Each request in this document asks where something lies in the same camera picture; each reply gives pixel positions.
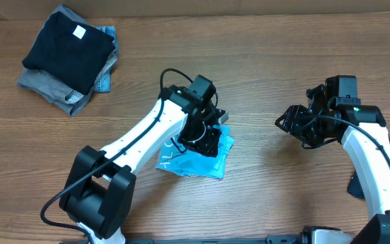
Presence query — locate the light blue printed t-shirt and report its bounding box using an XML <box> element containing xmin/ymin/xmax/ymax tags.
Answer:
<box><xmin>156</xmin><ymin>125</ymin><xmax>235</xmax><ymax>179</ymax></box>

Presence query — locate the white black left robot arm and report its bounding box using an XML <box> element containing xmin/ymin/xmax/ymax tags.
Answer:
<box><xmin>40</xmin><ymin>75</ymin><xmax>227</xmax><ymax>243</ymax></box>

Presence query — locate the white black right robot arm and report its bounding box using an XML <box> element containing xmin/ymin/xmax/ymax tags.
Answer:
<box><xmin>275</xmin><ymin>75</ymin><xmax>390</xmax><ymax>244</ymax></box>

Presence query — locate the folded blue denim garment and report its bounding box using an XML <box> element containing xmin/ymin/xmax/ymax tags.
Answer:
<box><xmin>94</xmin><ymin>26</ymin><xmax>119</xmax><ymax>93</ymax></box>

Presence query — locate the folded grey garment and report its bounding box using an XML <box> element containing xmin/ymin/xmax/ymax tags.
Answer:
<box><xmin>16</xmin><ymin>3</ymin><xmax>118</xmax><ymax>118</ymax></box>

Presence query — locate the folded black t-shirt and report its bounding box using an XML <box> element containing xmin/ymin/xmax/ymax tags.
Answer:
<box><xmin>22</xmin><ymin>12</ymin><xmax>115</xmax><ymax>95</ymax></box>

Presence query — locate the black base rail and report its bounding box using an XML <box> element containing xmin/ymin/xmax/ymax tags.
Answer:
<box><xmin>59</xmin><ymin>235</ymin><xmax>321</xmax><ymax>244</ymax></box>

